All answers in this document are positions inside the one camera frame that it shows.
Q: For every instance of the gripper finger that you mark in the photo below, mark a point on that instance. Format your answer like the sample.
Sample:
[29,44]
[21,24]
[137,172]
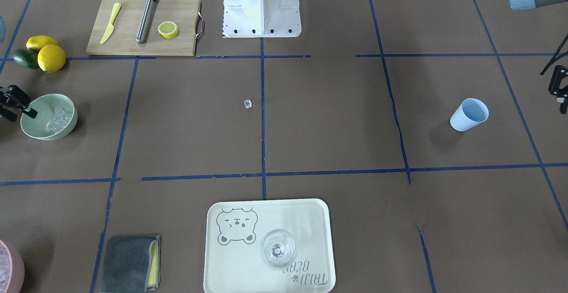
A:
[14,97]
[7,114]

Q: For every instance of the green avocado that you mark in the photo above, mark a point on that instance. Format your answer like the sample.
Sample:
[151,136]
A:
[26,58]

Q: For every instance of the green bowl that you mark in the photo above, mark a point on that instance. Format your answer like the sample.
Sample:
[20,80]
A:
[45,106]

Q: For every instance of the yellow plastic knife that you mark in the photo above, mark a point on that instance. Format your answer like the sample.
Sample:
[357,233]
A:
[110,26]

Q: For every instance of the yellow lemon rear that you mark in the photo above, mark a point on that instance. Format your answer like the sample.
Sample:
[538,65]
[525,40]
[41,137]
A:
[36,43]

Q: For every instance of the pink bowl of ice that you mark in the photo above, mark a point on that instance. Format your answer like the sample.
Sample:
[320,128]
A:
[12,269]

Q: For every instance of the wooden cutting board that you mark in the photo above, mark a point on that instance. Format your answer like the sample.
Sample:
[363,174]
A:
[126,25]

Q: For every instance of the clear wine glass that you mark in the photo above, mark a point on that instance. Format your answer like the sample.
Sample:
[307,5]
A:
[279,248]

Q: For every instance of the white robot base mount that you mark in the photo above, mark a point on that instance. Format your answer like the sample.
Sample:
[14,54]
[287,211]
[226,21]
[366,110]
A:
[261,19]

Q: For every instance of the yellow lemon front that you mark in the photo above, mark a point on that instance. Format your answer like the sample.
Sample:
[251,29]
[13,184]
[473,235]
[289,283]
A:
[51,58]

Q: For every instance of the yellow lemon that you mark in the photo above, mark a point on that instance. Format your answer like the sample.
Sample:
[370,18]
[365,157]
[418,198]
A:
[51,58]
[36,43]

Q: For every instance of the grey yellow folded cloth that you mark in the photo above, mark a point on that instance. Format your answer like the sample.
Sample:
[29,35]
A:
[132,264]

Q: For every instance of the cream bear tray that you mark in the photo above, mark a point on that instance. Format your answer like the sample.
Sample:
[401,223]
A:
[233,260]

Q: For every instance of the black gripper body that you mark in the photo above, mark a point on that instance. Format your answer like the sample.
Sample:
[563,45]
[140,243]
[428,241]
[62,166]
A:
[560,82]

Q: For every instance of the light blue cup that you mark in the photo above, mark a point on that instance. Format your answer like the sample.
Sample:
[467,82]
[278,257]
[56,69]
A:
[469,114]

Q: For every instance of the ice cubes in bowl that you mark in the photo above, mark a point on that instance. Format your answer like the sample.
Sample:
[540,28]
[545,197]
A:
[61,118]

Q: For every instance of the steel muddler black cap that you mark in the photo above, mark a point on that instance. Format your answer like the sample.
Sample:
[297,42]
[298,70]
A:
[145,22]

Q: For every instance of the lemon half slice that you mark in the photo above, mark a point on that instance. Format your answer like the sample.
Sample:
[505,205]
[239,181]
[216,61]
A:
[168,29]

